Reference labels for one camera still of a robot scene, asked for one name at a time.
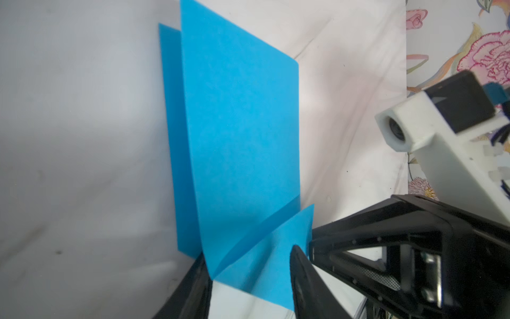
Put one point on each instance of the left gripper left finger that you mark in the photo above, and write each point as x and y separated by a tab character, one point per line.
192	298

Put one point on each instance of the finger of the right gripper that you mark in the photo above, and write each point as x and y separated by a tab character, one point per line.
406	254

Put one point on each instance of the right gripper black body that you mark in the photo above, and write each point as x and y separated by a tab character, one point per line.
475	267

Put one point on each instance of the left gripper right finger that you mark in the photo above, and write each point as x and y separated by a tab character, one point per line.
312	297

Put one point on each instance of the blue square paper sheet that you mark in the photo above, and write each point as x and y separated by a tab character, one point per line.
232	104

